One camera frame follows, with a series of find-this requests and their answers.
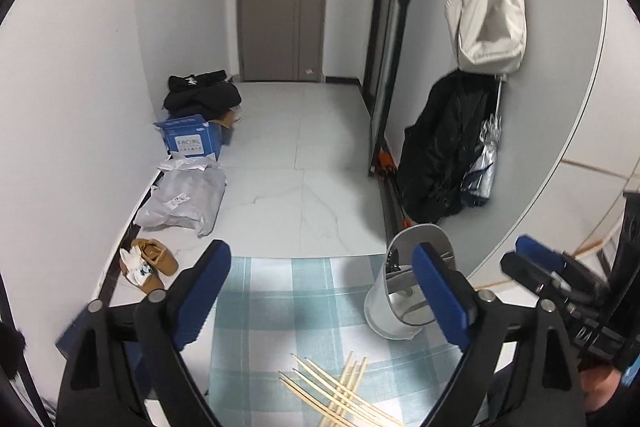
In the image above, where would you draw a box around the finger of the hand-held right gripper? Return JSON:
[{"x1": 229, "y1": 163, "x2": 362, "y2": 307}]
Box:
[
  {"x1": 500, "y1": 252, "x2": 596, "y2": 323},
  {"x1": 515, "y1": 234, "x2": 613, "y2": 303}
]

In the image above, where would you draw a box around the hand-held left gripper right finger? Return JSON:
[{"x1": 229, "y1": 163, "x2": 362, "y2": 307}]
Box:
[{"x1": 411, "y1": 242, "x2": 587, "y2": 427}]

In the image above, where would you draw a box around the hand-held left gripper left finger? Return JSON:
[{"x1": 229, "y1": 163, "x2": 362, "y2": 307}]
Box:
[{"x1": 57, "y1": 239, "x2": 232, "y2": 427}]

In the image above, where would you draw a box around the white utensil holder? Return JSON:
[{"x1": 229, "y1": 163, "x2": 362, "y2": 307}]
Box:
[{"x1": 364, "y1": 223, "x2": 455, "y2": 340}]

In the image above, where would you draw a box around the pile of wooden chopsticks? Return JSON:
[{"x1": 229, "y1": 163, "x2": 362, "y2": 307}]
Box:
[{"x1": 278, "y1": 349, "x2": 406, "y2": 427}]

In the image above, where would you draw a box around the person's right hand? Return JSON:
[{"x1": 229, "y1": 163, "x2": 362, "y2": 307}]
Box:
[{"x1": 582, "y1": 364, "x2": 633, "y2": 414}]

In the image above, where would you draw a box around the brown shoe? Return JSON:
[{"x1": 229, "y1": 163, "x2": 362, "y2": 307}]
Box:
[
  {"x1": 120, "y1": 252, "x2": 163, "y2": 295},
  {"x1": 131, "y1": 238, "x2": 180, "y2": 277}
]

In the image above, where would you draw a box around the teal plaid mat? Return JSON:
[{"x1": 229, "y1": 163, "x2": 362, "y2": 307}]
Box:
[{"x1": 207, "y1": 254, "x2": 501, "y2": 427}]

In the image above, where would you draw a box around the white sock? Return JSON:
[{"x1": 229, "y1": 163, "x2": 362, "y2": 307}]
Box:
[{"x1": 120, "y1": 244, "x2": 156, "y2": 285}]

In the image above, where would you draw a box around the silver blue folded umbrella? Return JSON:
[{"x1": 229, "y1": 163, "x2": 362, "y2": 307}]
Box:
[{"x1": 460, "y1": 74, "x2": 510, "y2": 208}]

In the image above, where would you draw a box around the grey mailing bag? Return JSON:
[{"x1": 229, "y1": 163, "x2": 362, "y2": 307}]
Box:
[{"x1": 134, "y1": 167, "x2": 227, "y2": 238}]

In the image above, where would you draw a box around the white crumpled plastic bag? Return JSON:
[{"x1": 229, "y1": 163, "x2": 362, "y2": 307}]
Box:
[{"x1": 159, "y1": 152, "x2": 221, "y2": 172}]

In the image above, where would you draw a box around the navy shoe box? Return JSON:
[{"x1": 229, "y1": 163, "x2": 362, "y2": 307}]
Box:
[{"x1": 55, "y1": 312, "x2": 91, "y2": 358}]

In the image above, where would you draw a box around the black hanging jacket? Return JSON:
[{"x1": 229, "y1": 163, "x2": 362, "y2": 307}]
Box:
[{"x1": 395, "y1": 69, "x2": 501, "y2": 224}]

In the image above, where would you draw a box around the orange object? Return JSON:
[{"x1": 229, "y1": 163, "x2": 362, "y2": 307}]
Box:
[{"x1": 375, "y1": 147, "x2": 398, "y2": 172}]

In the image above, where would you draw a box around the white curved cabinet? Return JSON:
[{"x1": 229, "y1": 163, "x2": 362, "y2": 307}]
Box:
[{"x1": 465, "y1": 0, "x2": 640, "y2": 288}]

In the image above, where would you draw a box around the blue cardboard box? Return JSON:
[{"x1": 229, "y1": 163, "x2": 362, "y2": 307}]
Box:
[{"x1": 154, "y1": 114, "x2": 223, "y2": 162}]

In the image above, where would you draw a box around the brown cardboard box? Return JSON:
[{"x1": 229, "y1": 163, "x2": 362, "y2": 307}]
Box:
[{"x1": 220, "y1": 102, "x2": 246, "y2": 130}]

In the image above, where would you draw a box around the pile of black clothes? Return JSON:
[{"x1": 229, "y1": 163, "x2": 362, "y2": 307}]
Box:
[{"x1": 164, "y1": 70, "x2": 242, "y2": 120}]

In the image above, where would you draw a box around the black framed glass door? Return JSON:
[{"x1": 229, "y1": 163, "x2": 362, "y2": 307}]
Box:
[{"x1": 362, "y1": 0, "x2": 418, "y2": 178}]

